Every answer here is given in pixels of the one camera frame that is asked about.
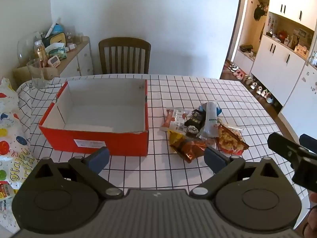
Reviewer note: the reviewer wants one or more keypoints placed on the checked tablecloth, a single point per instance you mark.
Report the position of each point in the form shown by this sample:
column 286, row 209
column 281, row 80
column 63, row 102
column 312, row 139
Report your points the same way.
column 173, row 89

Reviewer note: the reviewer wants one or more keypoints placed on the person's right hand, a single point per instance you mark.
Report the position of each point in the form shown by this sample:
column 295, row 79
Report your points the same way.
column 313, row 218

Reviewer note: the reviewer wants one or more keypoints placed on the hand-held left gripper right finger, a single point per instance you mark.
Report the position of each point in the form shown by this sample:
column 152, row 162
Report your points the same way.
column 214, row 158

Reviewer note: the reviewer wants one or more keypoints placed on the brown foil snack packet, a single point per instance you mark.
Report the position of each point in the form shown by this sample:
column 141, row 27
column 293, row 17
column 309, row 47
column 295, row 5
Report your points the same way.
column 189, row 150

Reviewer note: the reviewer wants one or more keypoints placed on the white wall cupboard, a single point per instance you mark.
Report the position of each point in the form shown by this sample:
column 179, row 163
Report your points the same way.
column 267, row 59

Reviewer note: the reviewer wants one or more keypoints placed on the picture frame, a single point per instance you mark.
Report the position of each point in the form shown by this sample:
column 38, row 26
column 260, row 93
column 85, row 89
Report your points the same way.
column 303, row 32

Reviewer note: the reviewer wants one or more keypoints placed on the black snack packet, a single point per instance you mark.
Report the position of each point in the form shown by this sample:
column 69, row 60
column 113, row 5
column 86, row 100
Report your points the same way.
column 194, row 119

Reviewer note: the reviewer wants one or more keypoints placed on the red cardboard box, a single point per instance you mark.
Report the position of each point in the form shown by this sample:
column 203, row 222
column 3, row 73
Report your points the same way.
column 57, row 141

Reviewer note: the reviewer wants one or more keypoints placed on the brown figurine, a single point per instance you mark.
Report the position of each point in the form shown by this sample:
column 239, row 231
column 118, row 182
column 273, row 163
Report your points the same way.
column 294, row 41

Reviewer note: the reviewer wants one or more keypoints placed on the clear bottle with orange contents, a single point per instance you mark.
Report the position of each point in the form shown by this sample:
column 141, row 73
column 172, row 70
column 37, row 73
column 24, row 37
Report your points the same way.
column 39, row 50

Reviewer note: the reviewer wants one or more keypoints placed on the yellow chip bag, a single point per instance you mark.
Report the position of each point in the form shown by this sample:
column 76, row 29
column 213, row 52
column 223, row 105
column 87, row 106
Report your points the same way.
column 229, row 138

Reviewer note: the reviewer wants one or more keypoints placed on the wooden chair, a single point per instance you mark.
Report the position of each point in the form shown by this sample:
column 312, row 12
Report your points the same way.
column 123, row 42

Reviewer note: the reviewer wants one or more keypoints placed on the white clear snack packet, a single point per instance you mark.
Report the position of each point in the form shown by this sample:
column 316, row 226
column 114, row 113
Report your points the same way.
column 210, row 121

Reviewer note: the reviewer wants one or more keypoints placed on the pink and white timer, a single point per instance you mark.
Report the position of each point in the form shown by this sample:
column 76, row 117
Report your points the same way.
column 53, row 62

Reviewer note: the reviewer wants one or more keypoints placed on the glass cup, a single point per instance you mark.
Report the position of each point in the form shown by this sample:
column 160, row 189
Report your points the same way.
column 37, row 74

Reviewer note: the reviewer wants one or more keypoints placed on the red ornament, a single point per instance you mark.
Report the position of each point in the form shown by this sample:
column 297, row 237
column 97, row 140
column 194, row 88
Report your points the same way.
column 282, row 34

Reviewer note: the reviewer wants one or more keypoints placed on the balloon print plastic bag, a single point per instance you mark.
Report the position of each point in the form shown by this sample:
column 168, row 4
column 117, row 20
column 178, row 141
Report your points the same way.
column 10, row 129

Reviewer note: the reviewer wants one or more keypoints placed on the small purple candy packet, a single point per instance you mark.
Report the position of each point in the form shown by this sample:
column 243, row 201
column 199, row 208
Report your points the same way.
column 192, row 131

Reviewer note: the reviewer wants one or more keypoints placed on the white mug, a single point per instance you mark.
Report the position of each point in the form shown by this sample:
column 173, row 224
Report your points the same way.
column 72, row 46

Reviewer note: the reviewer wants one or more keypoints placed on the white sideboard with wooden top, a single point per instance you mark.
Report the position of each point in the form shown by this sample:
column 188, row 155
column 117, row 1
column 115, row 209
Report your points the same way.
column 83, row 59

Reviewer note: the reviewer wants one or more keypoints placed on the row of shoes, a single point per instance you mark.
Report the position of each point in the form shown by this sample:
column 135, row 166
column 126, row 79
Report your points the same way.
column 237, row 74

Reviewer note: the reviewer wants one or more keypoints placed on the tissue box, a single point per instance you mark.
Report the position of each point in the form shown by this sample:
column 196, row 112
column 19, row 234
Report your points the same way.
column 58, row 50

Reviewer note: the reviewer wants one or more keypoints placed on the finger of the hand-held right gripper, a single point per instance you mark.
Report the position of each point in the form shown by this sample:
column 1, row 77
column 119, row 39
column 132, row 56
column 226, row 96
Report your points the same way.
column 308, row 140
column 279, row 142

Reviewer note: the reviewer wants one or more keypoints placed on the pink box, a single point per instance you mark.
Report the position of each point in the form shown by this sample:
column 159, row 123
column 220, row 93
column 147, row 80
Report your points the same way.
column 302, row 50

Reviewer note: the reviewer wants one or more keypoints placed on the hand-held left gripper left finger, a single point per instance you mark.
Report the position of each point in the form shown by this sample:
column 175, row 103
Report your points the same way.
column 100, row 157

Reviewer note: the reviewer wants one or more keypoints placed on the large glass vase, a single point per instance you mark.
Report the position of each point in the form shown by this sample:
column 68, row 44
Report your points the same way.
column 24, row 47

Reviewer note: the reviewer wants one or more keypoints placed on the glass jar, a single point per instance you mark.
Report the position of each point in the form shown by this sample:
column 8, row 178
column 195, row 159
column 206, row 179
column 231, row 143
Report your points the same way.
column 313, row 58

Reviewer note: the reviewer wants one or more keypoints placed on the brown cardboard box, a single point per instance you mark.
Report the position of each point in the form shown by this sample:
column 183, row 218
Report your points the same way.
column 50, row 73

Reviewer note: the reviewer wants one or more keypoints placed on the dark plush figure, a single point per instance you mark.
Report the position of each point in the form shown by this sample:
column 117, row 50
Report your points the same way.
column 260, row 11

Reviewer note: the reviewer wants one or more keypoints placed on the blue snack packet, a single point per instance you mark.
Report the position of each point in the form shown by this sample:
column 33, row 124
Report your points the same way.
column 201, row 107

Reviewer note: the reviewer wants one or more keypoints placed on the white tube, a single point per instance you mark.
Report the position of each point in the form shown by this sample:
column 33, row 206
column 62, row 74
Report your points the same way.
column 52, row 28

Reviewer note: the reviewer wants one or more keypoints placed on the small white bottle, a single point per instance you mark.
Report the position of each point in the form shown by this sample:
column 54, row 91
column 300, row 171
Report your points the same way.
column 286, row 40

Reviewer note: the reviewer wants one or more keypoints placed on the orange sausage packet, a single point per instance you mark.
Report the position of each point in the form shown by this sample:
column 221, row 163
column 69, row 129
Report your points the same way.
column 169, row 120

